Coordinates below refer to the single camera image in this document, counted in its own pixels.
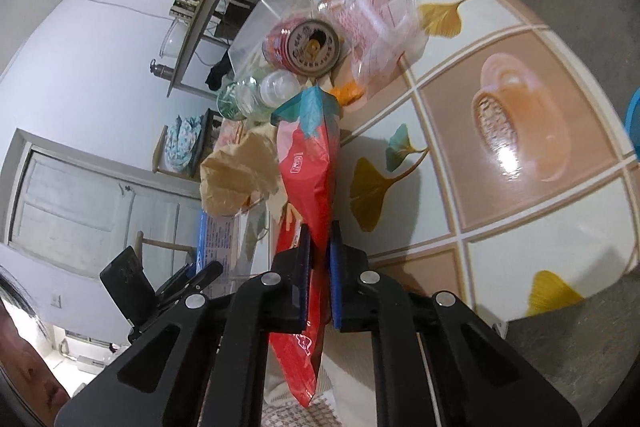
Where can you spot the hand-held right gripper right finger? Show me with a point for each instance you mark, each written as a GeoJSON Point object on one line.
{"type": "Point", "coordinates": [334, 272]}

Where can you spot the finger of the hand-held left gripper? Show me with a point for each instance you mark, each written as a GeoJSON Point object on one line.
{"type": "Point", "coordinates": [197, 282]}
{"type": "Point", "coordinates": [177, 277]}

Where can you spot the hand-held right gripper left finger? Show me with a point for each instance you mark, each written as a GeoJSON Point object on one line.
{"type": "Point", "coordinates": [302, 252]}

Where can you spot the red snack bag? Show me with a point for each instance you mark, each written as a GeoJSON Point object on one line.
{"type": "Point", "coordinates": [305, 167]}

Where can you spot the orange peel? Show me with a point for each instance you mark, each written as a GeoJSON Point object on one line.
{"type": "Point", "coordinates": [347, 93]}

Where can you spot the red snack packet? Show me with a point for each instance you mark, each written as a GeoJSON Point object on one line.
{"type": "Point", "coordinates": [312, 47]}

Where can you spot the clear red-printed plastic bag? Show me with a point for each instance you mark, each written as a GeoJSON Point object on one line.
{"type": "Point", "coordinates": [372, 17]}

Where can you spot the light wooden chair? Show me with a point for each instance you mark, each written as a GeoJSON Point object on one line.
{"type": "Point", "coordinates": [165, 244]}

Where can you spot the white door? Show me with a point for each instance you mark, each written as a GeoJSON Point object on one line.
{"type": "Point", "coordinates": [75, 207]}

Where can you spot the crumpled brown paper bag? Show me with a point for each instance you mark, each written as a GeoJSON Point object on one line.
{"type": "Point", "coordinates": [235, 172]}

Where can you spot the person's head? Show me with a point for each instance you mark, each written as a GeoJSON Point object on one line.
{"type": "Point", "coordinates": [25, 357]}

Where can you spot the wooden chair with dark seat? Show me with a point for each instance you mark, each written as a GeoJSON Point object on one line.
{"type": "Point", "coordinates": [160, 152]}

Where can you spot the floral cloth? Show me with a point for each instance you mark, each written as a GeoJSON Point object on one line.
{"type": "Point", "coordinates": [181, 142]}

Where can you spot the clear plastic bottle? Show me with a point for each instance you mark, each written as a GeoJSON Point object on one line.
{"type": "Point", "coordinates": [250, 94]}

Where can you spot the black cloth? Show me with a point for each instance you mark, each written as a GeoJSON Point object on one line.
{"type": "Point", "coordinates": [219, 76]}

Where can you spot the metal water bottle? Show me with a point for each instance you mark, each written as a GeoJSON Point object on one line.
{"type": "Point", "coordinates": [161, 69]}

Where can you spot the clear zip bag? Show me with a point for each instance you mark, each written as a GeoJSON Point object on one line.
{"type": "Point", "coordinates": [270, 17]}

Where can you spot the glass bowl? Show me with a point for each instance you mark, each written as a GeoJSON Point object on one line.
{"type": "Point", "coordinates": [172, 37]}

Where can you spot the white-framed desk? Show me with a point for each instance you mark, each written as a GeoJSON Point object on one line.
{"type": "Point", "coordinates": [210, 2]}

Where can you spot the wall socket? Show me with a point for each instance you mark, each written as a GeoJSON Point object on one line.
{"type": "Point", "coordinates": [56, 301]}

